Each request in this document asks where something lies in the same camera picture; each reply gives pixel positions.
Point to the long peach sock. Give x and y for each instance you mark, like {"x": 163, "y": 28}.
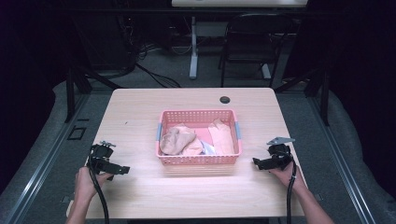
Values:
{"x": 221, "y": 138}

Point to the black metal stand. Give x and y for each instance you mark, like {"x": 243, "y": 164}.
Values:
{"x": 317, "y": 87}
{"x": 77, "y": 87}

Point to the black folding chair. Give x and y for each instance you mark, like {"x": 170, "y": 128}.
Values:
{"x": 253, "y": 34}

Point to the beige crumpled sock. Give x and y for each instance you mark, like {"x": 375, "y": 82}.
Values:
{"x": 176, "y": 140}

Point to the person's left hand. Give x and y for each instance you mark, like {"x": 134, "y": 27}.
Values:
{"x": 85, "y": 183}

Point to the small peach sock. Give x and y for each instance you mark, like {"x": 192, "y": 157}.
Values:
{"x": 193, "y": 148}

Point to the metal floor rail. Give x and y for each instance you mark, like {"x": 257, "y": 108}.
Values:
{"x": 43, "y": 161}
{"x": 339, "y": 155}

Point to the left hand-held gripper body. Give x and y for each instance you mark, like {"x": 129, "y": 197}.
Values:
{"x": 100, "y": 155}

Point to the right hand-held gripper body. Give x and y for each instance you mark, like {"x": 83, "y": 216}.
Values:
{"x": 279, "y": 155}

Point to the pink plastic basket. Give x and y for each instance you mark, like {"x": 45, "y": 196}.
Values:
{"x": 199, "y": 160}

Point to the white desk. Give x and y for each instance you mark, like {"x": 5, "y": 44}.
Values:
{"x": 193, "y": 46}

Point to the black floor socket frame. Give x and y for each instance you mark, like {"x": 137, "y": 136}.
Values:
{"x": 77, "y": 133}

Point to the black table grommet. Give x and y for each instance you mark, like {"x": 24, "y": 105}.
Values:
{"x": 224, "y": 100}

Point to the white and blue cloth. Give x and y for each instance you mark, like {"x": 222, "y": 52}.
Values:
{"x": 209, "y": 149}

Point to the person's right hand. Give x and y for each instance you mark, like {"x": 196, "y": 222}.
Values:
{"x": 288, "y": 177}

